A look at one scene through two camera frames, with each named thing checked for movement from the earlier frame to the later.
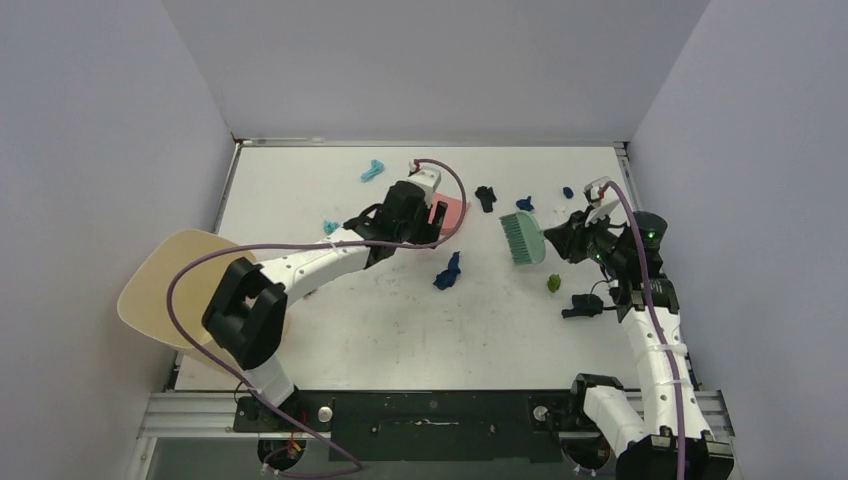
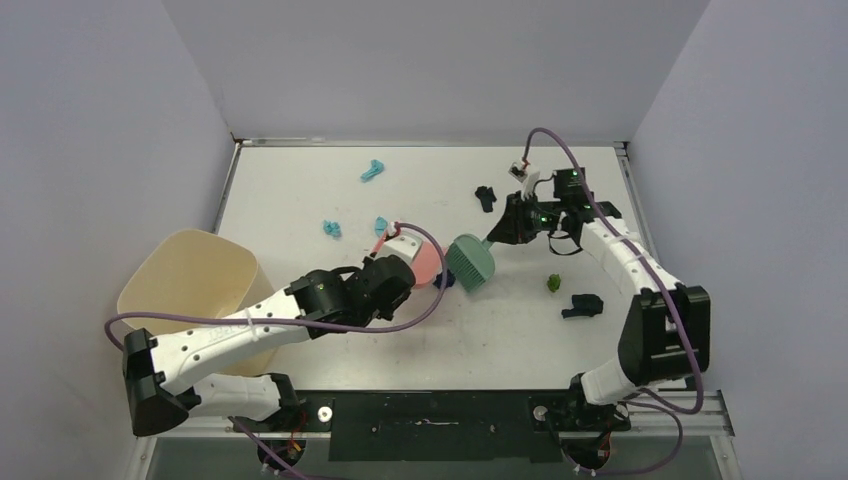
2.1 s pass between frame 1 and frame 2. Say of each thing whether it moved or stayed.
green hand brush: moved
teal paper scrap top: stayed
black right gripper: moved
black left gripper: moved
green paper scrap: stayed
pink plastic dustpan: moved
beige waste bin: stayed
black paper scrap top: stayed
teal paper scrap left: stayed
